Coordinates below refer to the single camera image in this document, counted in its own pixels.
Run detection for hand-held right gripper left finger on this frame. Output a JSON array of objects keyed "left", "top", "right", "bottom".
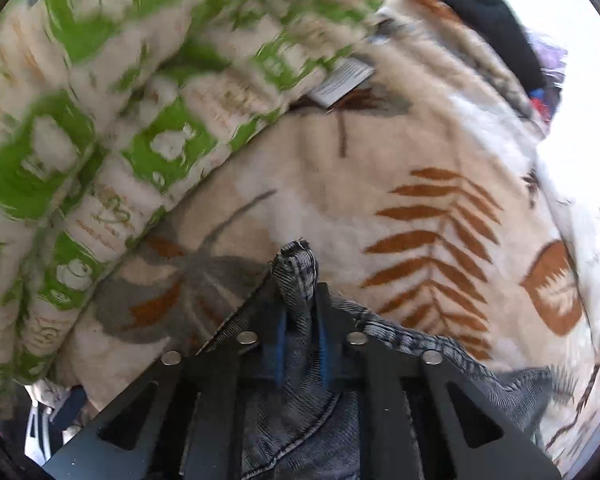
[{"left": 42, "top": 285, "right": 288, "bottom": 480}]

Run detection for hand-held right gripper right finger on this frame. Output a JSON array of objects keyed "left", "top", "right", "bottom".
[{"left": 312, "top": 282, "right": 563, "bottom": 480}]

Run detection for blue denim pants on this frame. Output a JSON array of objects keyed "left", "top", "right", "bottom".
[{"left": 200, "top": 239, "right": 556, "bottom": 480}]

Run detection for leaf print blanket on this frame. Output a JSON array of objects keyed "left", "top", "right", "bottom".
[{"left": 55, "top": 0, "right": 600, "bottom": 466}]

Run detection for white fabric label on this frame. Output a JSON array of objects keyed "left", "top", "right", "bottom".
[{"left": 307, "top": 57, "right": 377, "bottom": 109}]

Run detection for green patterned quilt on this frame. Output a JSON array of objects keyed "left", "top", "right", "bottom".
[{"left": 0, "top": 0, "right": 396, "bottom": 401}]

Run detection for black cloth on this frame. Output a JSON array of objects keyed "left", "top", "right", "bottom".
[{"left": 397, "top": 0, "right": 548, "bottom": 92}]

